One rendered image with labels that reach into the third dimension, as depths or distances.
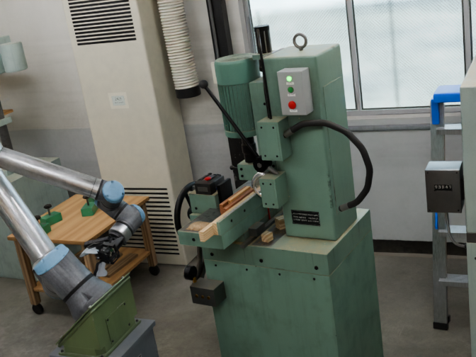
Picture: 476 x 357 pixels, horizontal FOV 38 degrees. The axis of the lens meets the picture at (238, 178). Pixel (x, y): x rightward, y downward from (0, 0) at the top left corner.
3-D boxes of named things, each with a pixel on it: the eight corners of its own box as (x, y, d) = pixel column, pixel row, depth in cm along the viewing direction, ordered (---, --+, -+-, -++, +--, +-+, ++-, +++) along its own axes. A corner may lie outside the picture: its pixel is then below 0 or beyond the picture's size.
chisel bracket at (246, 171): (248, 177, 297) (245, 159, 294) (277, 179, 290) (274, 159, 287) (239, 183, 291) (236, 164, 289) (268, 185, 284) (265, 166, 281)
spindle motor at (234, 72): (239, 126, 296) (228, 53, 286) (275, 127, 287) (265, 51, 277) (217, 139, 283) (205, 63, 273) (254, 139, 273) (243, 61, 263)
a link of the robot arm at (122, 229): (111, 220, 298) (118, 236, 304) (104, 228, 295) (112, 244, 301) (127, 224, 294) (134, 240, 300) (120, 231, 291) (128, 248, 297)
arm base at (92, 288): (92, 305, 258) (73, 286, 258) (69, 330, 269) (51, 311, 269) (120, 280, 274) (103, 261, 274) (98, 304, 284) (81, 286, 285)
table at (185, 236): (237, 188, 330) (235, 176, 328) (295, 191, 314) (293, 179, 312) (160, 242, 282) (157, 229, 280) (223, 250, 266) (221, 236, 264)
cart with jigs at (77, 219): (92, 266, 474) (71, 178, 453) (164, 272, 449) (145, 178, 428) (28, 316, 419) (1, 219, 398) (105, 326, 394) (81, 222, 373)
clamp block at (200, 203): (210, 200, 311) (206, 181, 308) (235, 202, 304) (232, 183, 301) (190, 213, 299) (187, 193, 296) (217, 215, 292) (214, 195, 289)
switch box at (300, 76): (289, 110, 258) (284, 67, 253) (314, 110, 253) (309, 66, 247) (281, 115, 253) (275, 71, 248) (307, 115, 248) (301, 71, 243)
